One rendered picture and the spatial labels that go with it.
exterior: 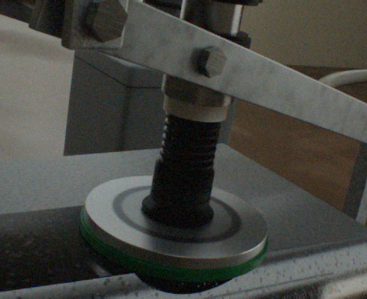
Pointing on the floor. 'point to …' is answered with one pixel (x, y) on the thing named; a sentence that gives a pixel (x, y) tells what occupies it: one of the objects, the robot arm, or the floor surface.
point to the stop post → (365, 170)
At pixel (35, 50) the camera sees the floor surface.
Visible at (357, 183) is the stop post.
